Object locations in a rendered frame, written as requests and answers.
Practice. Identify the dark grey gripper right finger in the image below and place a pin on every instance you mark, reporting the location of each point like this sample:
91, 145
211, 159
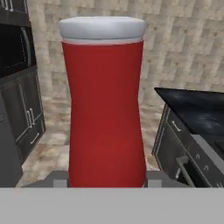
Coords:
163, 180

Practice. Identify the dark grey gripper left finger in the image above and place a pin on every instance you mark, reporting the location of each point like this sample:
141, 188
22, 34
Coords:
46, 180

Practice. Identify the red condiment bottle white cap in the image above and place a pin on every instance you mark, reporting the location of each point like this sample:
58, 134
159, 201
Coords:
105, 116

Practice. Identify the grey stove with oven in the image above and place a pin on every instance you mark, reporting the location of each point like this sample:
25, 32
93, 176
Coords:
204, 157

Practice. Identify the dark cupboard door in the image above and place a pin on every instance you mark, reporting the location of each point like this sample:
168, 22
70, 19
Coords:
167, 151

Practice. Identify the dark grey flat panel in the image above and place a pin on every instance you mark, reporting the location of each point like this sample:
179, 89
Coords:
8, 157

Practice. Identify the dark drawer front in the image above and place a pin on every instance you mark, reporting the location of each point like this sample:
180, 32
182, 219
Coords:
182, 132

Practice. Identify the black built-in wall oven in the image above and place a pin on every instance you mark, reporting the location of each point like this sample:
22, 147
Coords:
14, 49

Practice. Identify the dark wall cupboards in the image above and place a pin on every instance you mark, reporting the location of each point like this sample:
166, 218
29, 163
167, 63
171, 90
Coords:
13, 10

